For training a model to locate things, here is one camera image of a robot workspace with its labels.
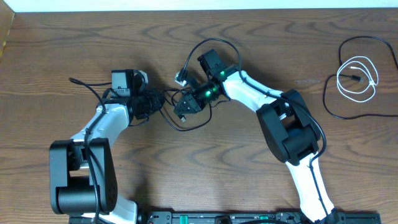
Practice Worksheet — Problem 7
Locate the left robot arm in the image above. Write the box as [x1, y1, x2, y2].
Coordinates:
[49, 69, 164, 223]

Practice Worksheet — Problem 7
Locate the white usb cable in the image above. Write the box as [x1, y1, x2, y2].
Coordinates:
[336, 55, 380, 104]

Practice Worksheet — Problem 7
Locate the right camera cable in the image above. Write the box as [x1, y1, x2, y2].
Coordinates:
[182, 37, 331, 218]

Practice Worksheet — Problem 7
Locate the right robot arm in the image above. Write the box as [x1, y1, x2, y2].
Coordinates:
[174, 50, 339, 223]

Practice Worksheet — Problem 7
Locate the black usb cable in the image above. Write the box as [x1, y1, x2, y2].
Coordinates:
[158, 87, 231, 132]
[322, 35, 398, 120]

